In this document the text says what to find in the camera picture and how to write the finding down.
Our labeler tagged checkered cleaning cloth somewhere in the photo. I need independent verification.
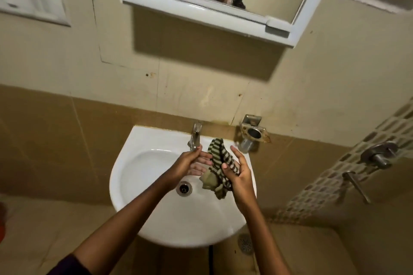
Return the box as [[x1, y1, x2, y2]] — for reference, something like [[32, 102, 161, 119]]
[[199, 137, 241, 200]]

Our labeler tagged round floor drain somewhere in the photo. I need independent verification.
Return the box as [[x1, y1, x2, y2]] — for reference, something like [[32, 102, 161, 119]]
[[237, 232, 255, 255]]

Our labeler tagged rusty metal tumbler holder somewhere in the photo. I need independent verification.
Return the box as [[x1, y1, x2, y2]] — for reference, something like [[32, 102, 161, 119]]
[[233, 114, 271, 154]]

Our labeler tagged chrome faucet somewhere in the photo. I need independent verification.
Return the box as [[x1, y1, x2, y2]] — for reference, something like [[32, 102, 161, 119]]
[[188, 121, 203, 152]]

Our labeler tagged metal sink drain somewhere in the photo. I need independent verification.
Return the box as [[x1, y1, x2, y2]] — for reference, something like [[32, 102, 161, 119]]
[[176, 181, 193, 197]]

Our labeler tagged person's left forearm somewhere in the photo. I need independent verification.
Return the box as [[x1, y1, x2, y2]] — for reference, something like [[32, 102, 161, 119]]
[[72, 178, 181, 275]]

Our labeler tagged chrome tap lever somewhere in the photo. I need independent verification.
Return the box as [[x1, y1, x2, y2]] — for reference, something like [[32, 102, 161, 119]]
[[342, 171, 372, 205]]

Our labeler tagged person's left hand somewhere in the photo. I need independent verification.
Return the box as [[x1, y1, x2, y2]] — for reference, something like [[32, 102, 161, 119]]
[[166, 144, 213, 188]]

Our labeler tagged white wash basin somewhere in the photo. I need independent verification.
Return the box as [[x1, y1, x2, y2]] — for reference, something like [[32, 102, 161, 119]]
[[109, 125, 257, 249]]

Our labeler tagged person's right hand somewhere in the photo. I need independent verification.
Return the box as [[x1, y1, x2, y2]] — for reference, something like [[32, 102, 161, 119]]
[[221, 146, 257, 211]]

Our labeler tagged person's right forearm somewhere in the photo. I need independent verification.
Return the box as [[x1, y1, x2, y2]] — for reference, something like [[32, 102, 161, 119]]
[[240, 200, 293, 275]]

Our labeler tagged person's black top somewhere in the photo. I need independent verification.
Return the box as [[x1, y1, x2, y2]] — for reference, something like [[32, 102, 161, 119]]
[[46, 254, 92, 275]]

